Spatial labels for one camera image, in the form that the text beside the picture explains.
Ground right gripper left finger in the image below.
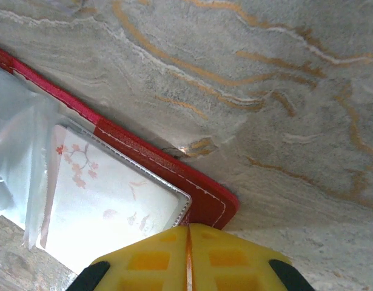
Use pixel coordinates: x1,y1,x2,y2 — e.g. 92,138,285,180
73,225,190,291

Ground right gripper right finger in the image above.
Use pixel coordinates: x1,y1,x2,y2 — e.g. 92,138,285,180
187,222,315,291

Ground red card holder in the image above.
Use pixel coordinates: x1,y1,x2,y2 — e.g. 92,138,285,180
0,44,240,275

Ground white cherry blossom card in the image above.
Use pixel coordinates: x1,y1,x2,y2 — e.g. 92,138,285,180
37,124,193,267

